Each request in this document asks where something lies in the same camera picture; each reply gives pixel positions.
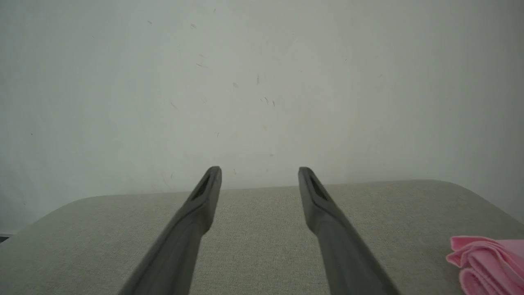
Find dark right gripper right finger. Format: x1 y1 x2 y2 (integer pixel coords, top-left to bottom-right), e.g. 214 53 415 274
298 166 401 295

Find pink garment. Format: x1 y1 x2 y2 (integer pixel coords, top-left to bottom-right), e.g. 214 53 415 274
445 236 524 295

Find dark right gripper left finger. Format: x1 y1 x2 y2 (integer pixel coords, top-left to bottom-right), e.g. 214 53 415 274
118 166 223 295

